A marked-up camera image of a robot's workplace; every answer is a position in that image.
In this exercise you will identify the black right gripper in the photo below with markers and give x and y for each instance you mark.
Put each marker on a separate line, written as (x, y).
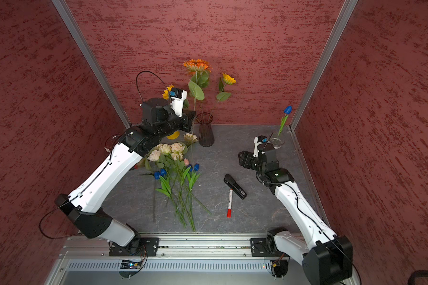
(246, 157)

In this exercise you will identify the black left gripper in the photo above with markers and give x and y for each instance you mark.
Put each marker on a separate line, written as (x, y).
(186, 118)

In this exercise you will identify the yellow sunflower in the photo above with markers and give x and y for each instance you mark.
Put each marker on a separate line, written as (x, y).
(167, 91)
(225, 80)

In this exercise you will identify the pale pink rose flower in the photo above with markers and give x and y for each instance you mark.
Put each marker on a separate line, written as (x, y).
(177, 147)

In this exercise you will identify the orange gerbera flower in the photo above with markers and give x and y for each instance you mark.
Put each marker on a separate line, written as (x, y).
(199, 71)

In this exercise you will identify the blue tulip flower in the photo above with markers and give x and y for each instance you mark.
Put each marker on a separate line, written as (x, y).
(284, 119)

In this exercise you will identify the white rose flower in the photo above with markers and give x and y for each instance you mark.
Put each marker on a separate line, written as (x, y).
(165, 148)

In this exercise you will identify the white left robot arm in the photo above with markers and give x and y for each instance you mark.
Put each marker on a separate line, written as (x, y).
(83, 206)

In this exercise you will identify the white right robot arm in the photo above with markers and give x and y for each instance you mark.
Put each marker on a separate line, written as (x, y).
(325, 257)

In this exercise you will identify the yellow metal pen bucket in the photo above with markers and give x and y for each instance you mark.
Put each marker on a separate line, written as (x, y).
(174, 135)

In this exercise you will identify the black stapler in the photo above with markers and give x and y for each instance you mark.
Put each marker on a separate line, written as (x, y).
(231, 182)

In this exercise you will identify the dark ribbed glass vase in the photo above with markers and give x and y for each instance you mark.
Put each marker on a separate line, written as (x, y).
(206, 135)

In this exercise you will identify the clear glass vase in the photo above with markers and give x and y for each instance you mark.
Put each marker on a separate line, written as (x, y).
(277, 141)

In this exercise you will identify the blue tulip pair right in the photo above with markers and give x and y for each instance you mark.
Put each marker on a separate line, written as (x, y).
(193, 168)

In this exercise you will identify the blue tulip pair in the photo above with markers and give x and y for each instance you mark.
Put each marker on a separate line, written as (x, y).
(161, 173)
(193, 168)

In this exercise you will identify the red capped white marker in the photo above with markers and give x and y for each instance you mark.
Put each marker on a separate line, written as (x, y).
(230, 201)

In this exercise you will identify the blue tulip pair left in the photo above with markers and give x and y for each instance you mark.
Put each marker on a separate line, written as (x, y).
(161, 173)

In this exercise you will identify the aluminium corner profile left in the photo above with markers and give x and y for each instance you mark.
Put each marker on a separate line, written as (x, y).
(80, 40)

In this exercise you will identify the aluminium corner profile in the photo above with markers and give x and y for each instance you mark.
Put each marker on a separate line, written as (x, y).
(334, 37)
(80, 40)

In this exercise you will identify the aluminium corner profile right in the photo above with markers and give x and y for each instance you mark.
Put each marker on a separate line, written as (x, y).
(334, 37)

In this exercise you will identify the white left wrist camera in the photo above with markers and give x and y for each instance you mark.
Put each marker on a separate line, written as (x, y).
(177, 99)

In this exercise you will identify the aluminium front rail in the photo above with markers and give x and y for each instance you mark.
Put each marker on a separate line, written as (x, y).
(198, 246)

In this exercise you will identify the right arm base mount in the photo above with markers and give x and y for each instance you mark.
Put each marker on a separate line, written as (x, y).
(259, 247)

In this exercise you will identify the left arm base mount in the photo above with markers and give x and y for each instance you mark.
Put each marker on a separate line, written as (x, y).
(143, 247)

